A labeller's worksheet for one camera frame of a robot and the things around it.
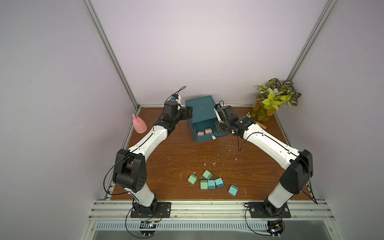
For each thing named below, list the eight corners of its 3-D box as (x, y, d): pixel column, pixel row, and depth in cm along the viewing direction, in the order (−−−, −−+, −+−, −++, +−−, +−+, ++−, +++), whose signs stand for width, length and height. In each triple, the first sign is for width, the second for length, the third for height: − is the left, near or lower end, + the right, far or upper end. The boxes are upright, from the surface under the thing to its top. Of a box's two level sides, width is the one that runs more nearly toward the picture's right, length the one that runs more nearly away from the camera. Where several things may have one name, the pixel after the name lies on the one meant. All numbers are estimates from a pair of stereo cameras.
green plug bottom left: (200, 189, 81) (200, 188, 79) (200, 181, 84) (200, 180, 82) (207, 189, 81) (208, 188, 79) (207, 181, 84) (207, 180, 82)
